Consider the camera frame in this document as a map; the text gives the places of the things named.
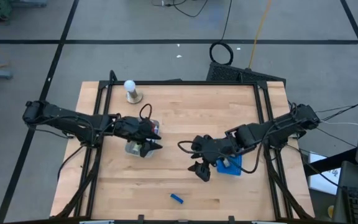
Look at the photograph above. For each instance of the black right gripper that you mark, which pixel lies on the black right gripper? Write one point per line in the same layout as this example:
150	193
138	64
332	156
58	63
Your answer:
210	149

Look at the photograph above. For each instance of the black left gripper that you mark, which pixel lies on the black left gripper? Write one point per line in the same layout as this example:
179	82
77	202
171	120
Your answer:
130	129

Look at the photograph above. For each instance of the green white USB charger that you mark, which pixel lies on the green white USB charger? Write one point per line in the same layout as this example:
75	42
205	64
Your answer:
226	162

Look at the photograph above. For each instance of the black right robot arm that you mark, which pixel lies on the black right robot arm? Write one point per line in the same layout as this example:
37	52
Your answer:
291	123

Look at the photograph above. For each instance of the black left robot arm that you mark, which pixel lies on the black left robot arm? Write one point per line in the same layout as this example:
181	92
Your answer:
67	119

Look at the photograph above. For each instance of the white plastic bin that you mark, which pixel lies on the white plastic bin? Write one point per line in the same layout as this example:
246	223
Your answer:
128	152

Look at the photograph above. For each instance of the blue plastic basket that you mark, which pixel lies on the blue plastic basket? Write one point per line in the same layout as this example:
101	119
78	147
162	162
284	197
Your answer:
235	169

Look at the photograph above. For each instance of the blue digital clock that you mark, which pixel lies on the blue digital clock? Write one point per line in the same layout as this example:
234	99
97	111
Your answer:
176	198

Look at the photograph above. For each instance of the white bulb on metal stand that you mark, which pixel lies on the white bulb on metal stand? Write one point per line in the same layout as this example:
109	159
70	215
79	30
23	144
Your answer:
130	85

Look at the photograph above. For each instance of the white strip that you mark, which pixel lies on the white strip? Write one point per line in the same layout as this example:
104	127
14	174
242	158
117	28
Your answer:
96	222
269	222

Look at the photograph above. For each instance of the black perforated panel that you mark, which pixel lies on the black perforated panel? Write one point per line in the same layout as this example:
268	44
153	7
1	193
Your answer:
228	73

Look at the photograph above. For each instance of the white paper sheet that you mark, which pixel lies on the white paper sheet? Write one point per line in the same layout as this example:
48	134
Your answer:
322	183

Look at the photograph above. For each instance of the black desk beam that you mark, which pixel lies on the black desk beam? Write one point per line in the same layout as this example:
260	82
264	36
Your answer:
328	163

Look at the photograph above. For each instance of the small yellow object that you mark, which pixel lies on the small yellow object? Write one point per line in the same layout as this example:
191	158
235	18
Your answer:
331	211

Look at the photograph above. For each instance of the black aluminium table frame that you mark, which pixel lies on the black aluminium table frame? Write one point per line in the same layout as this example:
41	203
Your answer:
182	83

